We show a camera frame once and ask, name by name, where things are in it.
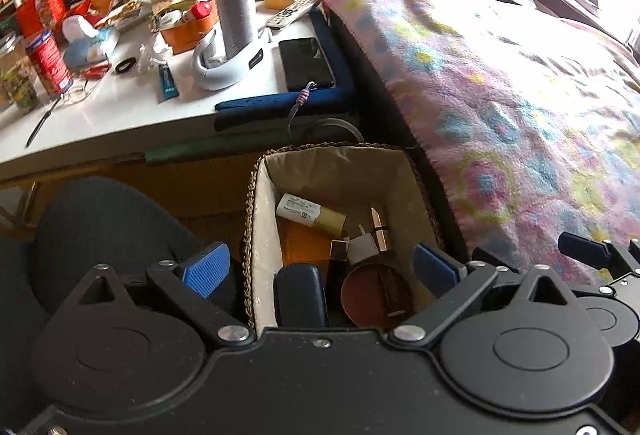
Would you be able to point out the black smartphone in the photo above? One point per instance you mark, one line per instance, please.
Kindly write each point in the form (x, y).
(305, 62)

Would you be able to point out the black pen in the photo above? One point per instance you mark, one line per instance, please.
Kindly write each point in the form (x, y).
(42, 122)

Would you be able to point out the white charger plug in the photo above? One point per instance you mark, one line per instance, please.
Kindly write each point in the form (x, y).
(364, 249)

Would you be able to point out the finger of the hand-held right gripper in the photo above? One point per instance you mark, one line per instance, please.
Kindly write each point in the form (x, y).
(492, 261)
(582, 247)

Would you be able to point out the woven lined basket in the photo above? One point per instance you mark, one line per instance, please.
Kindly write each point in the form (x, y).
(320, 175)

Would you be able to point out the black glasses case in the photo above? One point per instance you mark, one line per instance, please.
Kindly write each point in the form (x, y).
(300, 296)

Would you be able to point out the floral fleece blanket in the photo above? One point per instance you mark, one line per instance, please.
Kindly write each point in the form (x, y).
(500, 90)

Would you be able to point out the round brown compact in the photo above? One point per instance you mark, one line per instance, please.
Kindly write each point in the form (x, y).
(367, 300)

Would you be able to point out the green printed can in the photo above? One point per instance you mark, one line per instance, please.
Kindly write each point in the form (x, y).
(19, 87)

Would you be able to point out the grey remote control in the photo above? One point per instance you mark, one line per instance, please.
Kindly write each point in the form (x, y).
(292, 12)

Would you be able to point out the blue tube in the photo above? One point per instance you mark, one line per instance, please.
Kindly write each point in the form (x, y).
(167, 82)

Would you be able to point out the white curved holder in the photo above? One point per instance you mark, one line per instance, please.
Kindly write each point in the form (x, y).
(220, 65)

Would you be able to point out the purple thermos bottle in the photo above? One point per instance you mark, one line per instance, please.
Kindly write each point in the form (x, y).
(232, 5)

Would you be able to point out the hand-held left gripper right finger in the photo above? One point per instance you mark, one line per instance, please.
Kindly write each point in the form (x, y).
(435, 267)

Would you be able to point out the orange box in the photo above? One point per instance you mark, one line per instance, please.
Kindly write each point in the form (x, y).
(182, 32)

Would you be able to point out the red printed box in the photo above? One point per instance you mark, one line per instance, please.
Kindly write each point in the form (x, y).
(45, 10)

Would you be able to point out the gold and white tube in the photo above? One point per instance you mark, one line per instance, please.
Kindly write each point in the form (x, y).
(310, 213)

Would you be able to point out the white desk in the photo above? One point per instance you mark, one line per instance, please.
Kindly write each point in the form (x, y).
(125, 115)

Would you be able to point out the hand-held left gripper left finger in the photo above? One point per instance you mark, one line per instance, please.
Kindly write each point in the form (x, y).
(205, 272)

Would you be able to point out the red can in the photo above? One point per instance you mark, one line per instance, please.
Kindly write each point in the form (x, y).
(47, 62)

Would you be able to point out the person's leg in dark pants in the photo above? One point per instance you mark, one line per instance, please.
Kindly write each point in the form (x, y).
(100, 225)

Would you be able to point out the rose gold lipstick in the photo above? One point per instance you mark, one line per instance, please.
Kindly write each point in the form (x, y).
(378, 227)

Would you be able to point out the navy cloth mat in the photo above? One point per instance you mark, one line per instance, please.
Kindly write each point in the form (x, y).
(300, 102)

